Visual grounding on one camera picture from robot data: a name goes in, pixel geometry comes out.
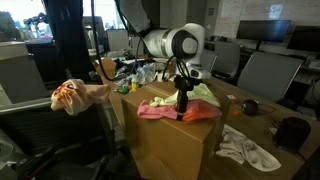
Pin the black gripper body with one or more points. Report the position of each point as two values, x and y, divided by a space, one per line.
183 85

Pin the pink shirt with orange print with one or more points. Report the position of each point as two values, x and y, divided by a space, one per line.
196 110

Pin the peach shirt with orange print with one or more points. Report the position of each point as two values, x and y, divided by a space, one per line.
74 96

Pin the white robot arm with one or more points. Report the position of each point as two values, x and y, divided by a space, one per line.
185 44

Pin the grey office chair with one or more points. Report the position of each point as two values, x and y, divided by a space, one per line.
227 59
207 59
268 75

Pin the brown cardboard box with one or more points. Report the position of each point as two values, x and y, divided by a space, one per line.
169 149

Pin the grey office chair backrest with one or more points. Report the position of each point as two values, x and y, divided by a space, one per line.
56 145

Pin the light green towel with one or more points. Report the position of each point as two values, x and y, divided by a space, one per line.
200 92

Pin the clear plastic bag pile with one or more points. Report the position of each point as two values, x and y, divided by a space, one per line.
144 74

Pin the yellow white spray bottle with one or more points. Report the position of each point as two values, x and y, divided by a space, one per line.
135 83

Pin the black round speaker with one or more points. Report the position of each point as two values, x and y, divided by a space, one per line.
250 107

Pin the white rag on table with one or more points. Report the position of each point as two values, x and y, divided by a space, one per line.
240 148

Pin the black monitor left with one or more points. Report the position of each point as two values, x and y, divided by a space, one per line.
263 30

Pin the black monitor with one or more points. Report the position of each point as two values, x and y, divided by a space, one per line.
263 30
305 38

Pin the black cylindrical container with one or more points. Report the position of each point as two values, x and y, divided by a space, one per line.
291 134

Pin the black monitor right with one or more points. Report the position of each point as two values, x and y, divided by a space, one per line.
305 38

